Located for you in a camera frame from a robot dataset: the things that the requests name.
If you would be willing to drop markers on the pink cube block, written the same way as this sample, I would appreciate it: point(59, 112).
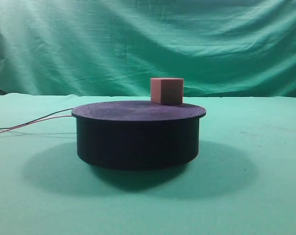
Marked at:
point(167, 91)

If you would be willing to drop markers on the black round turntable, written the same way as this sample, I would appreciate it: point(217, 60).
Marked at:
point(137, 135)

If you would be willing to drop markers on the green backdrop cloth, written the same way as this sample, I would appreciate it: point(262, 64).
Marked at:
point(114, 47)

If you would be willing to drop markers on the green table cloth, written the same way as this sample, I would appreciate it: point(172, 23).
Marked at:
point(242, 183)

